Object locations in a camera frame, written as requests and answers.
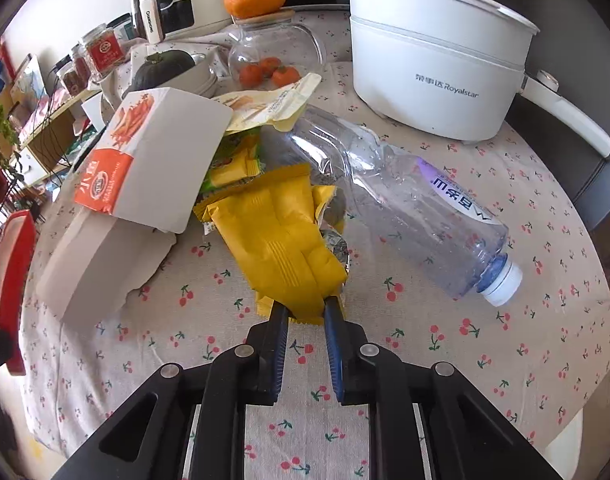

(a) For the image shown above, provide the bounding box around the small orange mandarin left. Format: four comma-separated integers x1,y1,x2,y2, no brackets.
239,64,265,89

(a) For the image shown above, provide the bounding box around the red label spice jar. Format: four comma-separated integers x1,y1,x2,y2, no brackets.
81,24,125,80

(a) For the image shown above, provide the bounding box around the dark green pumpkin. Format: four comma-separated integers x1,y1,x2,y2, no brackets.
129,50,195,91

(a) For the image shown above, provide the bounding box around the green yellow snack packet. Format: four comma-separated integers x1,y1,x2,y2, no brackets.
200,128,264,195

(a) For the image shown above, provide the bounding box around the small orange mandarin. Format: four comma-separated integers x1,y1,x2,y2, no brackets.
239,64,265,89
271,65,301,88

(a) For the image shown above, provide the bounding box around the yellow snack wrapper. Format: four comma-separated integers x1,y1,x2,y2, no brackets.
193,164,347,325

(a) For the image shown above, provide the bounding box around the cherry print tablecloth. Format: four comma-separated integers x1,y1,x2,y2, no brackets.
19,6,610,480

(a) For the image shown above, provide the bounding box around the white orange snack carton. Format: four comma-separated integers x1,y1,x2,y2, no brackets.
36,88,232,328

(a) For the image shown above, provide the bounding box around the glass teapot with wooden lid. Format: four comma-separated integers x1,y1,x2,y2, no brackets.
228,9,326,90

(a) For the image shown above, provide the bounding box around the small orange mandarin right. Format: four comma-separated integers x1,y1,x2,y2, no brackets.
271,65,301,88

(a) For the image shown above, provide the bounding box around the white electric cooking pot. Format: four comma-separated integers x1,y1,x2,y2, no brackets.
349,0,610,158

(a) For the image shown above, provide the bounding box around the clear plastic water bottle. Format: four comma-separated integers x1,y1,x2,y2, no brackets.
261,106,523,307

